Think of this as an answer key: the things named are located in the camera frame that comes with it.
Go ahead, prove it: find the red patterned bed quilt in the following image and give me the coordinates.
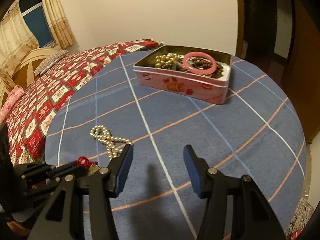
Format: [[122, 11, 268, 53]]
[[5, 39, 164, 167]]

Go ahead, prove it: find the pink bangle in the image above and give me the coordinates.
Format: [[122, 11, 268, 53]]
[[182, 51, 217, 75]]

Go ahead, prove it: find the brown wooden bead necklace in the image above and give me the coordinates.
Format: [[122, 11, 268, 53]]
[[186, 56, 224, 79]]

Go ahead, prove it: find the cream wooden headboard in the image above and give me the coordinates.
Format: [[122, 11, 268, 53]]
[[0, 47, 58, 105]]

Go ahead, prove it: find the dark cloth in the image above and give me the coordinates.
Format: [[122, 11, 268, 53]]
[[0, 122, 13, 170]]

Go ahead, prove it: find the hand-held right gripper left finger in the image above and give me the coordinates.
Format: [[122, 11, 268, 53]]
[[27, 144, 134, 240]]

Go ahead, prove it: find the blue plaid tablecloth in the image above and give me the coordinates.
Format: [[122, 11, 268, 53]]
[[45, 50, 307, 240]]

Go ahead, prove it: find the brown wooden door frame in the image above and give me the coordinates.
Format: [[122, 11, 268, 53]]
[[235, 0, 250, 60]]

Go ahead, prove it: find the brown wooden door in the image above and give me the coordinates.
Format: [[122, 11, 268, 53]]
[[281, 0, 320, 143]]

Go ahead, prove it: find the gold pearl necklace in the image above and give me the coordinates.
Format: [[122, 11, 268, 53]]
[[154, 53, 179, 70]]

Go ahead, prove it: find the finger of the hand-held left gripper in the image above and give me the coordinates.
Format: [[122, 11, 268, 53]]
[[15, 163, 57, 180], [47, 160, 87, 180]]

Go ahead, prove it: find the white printed paper card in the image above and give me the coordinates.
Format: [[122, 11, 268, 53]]
[[216, 61, 230, 81]]

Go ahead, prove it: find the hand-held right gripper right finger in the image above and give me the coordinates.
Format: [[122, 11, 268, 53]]
[[184, 144, 287, 240]]

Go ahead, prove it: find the pink floral pillow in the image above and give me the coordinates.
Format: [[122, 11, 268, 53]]
[[0, 85, 25, 123]]

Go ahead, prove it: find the sheer lace curtain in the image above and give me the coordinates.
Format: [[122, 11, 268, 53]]
[[0, 0, 40, 92]]

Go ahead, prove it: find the striped pillow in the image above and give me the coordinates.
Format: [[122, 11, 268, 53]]
[[34, 50, 70, 75]]

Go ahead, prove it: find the window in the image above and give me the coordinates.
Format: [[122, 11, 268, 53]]
[[19, 0, 54, 48]]

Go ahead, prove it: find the pink tin box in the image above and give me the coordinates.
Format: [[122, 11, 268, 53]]
[[133, 45, 233, 105]]

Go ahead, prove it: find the cream pearl necklace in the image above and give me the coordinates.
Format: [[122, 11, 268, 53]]
[[90, 125, 132, 161]]

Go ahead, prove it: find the red tassel pendant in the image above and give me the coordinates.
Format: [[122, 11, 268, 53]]
[[76, 156, 100, 176]]

